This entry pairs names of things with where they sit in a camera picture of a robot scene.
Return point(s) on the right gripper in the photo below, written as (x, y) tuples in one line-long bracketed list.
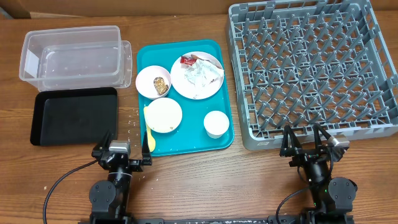
[(304, 155)]

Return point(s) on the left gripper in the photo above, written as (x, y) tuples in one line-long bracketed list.
[(137, 165)]

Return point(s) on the white bowl with rice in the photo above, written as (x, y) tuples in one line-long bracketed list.
[(163, 115)]

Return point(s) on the pink bowl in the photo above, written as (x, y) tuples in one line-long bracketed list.
[(145, 81)]

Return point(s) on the brown food chunk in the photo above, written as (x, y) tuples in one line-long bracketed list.
[(160, 85)]

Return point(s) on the white napkin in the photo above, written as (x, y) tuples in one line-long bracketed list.
[(202, 74)]

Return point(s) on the red snack wrapper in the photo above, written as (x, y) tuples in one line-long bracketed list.
[(187, 60)]

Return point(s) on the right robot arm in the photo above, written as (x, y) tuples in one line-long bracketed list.
[(332, 196)]

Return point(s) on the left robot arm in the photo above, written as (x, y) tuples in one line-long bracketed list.
[(109, 197)]

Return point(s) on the grey dishwasher rack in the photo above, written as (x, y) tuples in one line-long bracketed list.
[(298, 63)]

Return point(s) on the clear plastic waste bin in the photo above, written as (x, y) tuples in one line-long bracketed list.
[(76, 58)]

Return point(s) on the yellow plastic spoon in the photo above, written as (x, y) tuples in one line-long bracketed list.
[(150, 138)]

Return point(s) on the black plastic tray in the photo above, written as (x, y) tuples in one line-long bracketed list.
[(81, 116)]

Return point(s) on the large white plate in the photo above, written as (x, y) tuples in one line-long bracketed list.
[(185, 88)]

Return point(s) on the white cup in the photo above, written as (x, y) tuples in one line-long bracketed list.
[(216, 123)]

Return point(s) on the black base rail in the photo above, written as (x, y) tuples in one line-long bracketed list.
[(217, 221)]

